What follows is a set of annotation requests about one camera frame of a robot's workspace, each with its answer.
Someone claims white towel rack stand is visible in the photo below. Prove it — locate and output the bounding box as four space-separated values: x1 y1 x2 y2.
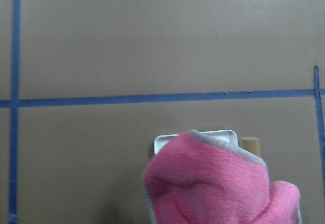
153 129 261 157

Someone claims pink microfibre cloth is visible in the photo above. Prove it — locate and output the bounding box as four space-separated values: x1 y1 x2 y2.
142 130 302 223

